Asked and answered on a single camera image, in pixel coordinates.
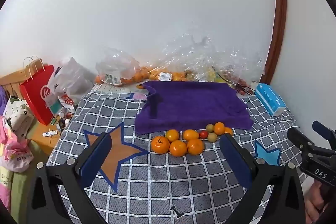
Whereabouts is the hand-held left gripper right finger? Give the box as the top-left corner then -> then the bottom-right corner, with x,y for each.
219,133 -> 306,224

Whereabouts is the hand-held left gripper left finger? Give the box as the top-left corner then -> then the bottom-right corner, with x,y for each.
26,132 -> 113,224

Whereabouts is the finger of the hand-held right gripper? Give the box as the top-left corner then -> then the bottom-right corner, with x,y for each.
287,127 -> 315,153
312,121 -> 336,144

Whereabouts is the wooden door frame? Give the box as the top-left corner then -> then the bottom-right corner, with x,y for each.
264,0 -> 288,85

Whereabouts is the purple towel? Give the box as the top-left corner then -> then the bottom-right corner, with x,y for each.
134,80 -> 254,135

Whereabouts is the cluster of small bottles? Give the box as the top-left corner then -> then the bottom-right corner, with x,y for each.
52,106 -> 76,130

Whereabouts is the yellow package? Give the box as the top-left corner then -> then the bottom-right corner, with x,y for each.
207,67 -> 227,83

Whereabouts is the white plastic bag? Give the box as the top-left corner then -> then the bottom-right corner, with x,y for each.
49,57 -> 96,109

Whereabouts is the pink cloth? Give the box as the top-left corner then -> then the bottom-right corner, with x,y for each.
130,93 -> 148,102

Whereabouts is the wooden bedside table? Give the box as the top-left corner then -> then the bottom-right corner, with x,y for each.
0,69 -> 63,156

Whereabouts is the white leaf-print garment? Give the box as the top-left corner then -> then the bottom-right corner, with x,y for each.
4,97 -> 34,138

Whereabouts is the blue tissue pack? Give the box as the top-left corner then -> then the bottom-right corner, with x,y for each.
254,83 -> 286,117

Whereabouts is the large crumpled clear plastic bag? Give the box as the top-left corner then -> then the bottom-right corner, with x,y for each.
157,27 -> 265,83

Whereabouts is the labelled clear bag of mandarins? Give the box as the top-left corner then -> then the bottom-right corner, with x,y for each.
139,64 -> 189,82

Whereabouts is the yellow-green cloth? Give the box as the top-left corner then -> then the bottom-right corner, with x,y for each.
10,140 -> 50,215

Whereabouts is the black cable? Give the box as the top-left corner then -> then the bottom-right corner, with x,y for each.
236,84 -> 255,95

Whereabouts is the red paper bag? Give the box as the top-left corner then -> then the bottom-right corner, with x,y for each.
20,56 -> 62,126

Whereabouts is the orange mandarin with stem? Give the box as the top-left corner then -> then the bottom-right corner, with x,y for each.
151,136 -> 171,154

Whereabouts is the grey checked blanket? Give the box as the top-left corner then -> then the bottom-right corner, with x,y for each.
46,84 -> 315,224

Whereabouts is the person's right hand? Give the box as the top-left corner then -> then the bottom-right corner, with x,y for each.
306,179 -> 332,224

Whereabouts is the pink garment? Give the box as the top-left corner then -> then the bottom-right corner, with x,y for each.
0,116 -> 34,172

